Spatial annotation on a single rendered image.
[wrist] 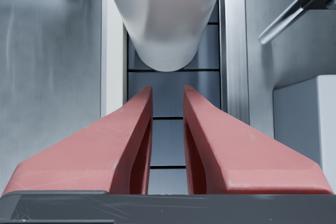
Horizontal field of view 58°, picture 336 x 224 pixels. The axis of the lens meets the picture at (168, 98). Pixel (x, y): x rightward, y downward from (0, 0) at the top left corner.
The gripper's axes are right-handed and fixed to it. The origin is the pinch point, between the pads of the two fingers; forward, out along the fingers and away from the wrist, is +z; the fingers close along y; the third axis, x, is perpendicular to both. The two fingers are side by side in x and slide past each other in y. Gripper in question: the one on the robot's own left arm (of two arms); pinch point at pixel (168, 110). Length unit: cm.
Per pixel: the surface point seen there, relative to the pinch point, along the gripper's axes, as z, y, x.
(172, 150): 7.2, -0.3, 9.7
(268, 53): 16.8, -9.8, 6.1
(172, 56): 6.9, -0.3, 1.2
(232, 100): 3.1, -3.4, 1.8
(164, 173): 6.0, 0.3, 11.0
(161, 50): 5.5, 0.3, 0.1
